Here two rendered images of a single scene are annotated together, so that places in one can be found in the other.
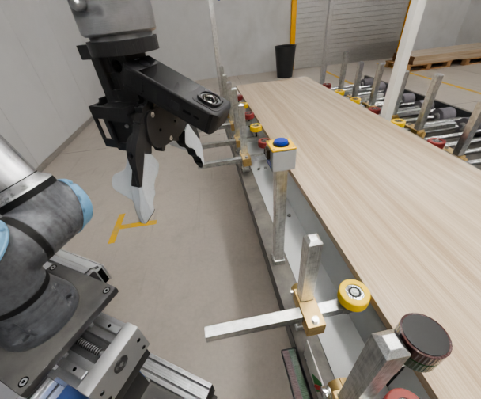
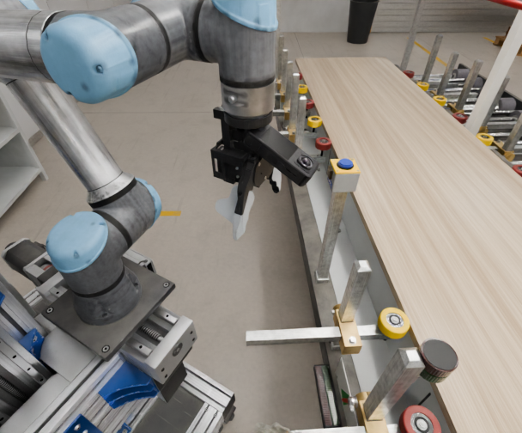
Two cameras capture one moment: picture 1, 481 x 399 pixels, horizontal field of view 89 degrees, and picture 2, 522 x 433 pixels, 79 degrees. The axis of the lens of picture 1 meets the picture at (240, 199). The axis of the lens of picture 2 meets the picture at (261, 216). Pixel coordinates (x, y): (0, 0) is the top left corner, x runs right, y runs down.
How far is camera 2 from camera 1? 0.23 m
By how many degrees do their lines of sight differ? 5
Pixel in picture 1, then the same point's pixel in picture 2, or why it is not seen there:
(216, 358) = (237, 370)
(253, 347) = (278, 366)
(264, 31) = not seen: outside the picture
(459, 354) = (480, 387)
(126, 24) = (260, 111)
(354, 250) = (403, 280)
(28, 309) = (112, 291)
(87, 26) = (233, 110)
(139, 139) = (248, 182)
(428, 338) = (440, 356)
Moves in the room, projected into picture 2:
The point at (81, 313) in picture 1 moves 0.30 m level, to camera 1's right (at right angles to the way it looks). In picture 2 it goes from (146, 301) to (270, 307)
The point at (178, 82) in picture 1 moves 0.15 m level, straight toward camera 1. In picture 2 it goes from (283, 146) to (308, 214)
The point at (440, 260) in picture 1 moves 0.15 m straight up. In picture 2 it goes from (487, 301) to (514, 270)
